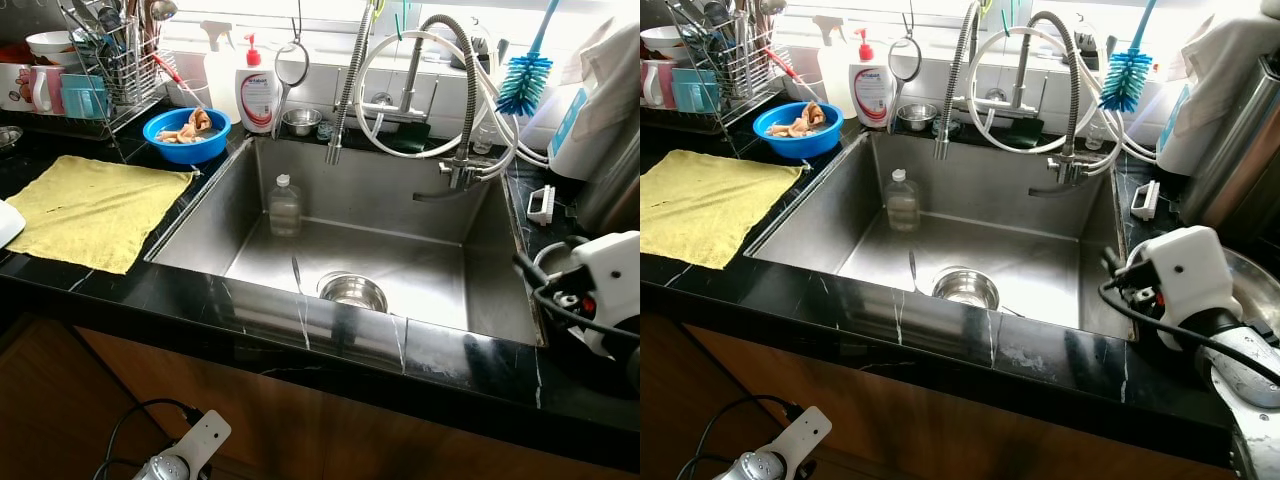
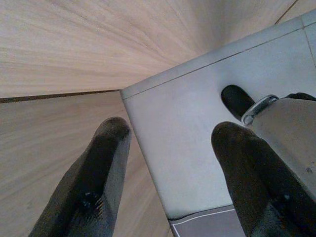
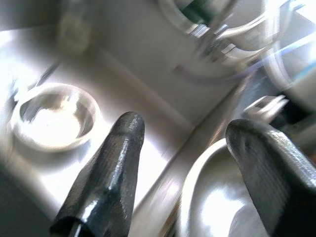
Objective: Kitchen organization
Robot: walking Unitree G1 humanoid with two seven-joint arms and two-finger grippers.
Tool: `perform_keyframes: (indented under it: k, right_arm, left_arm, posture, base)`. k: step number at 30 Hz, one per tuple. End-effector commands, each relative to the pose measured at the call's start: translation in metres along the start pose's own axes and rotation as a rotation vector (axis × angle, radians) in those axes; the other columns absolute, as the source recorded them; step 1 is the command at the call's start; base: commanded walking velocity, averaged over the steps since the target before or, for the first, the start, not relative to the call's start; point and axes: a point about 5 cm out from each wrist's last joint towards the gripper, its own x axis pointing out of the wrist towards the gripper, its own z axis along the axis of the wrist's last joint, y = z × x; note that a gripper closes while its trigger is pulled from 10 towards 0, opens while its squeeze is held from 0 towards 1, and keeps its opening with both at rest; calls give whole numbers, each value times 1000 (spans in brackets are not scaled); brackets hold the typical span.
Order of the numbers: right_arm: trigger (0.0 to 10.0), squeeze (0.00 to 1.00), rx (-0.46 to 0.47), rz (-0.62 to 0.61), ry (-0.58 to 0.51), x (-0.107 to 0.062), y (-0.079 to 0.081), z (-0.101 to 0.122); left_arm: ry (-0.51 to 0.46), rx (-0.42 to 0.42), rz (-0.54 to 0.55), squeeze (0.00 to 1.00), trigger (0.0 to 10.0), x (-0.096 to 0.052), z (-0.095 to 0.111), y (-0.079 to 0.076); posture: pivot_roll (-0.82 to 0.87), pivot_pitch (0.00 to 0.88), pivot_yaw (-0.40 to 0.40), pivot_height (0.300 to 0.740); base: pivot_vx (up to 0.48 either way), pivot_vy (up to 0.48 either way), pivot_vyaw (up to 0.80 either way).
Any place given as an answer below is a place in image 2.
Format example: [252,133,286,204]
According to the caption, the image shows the grey floor mat white border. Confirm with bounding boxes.
[169,204,247,237]

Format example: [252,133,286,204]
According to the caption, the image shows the black robot foot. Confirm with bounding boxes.
[221,84,255,119]

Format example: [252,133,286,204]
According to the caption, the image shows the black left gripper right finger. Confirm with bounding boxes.
[211,121,316,237]

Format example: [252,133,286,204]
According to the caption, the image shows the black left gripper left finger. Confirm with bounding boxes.
[28,117,131,237]

